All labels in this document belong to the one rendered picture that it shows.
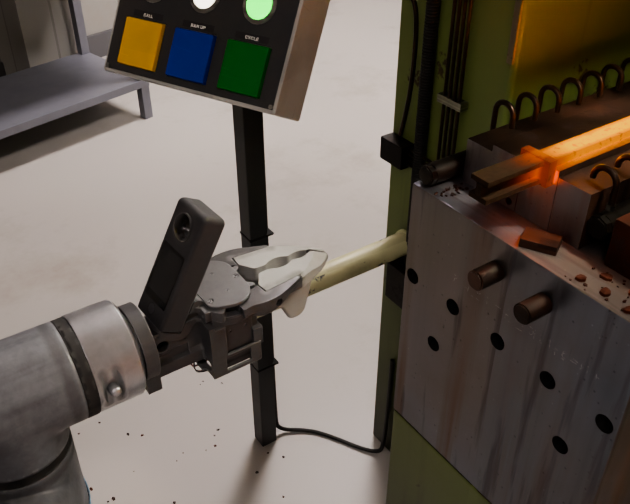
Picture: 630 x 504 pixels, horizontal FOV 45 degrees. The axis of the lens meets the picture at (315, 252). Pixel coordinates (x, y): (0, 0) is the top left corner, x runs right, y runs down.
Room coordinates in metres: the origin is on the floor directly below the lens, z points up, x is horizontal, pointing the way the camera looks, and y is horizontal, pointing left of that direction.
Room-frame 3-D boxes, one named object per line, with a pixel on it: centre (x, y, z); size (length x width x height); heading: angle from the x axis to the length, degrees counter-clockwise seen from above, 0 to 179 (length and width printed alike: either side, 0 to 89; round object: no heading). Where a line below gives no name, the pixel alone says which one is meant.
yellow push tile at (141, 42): (1.18, 0.28, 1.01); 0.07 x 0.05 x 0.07; 59
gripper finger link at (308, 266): (0.58, 0.02, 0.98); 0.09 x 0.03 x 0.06; 124
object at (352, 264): (1.06, 0.01, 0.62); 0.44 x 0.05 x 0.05; 124
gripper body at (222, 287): (0.54, 0.12, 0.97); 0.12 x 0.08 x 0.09; 124
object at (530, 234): (0.75, -0.27, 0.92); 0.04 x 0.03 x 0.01; 62
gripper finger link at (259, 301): (0.55, 0.05, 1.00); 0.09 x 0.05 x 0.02; 124
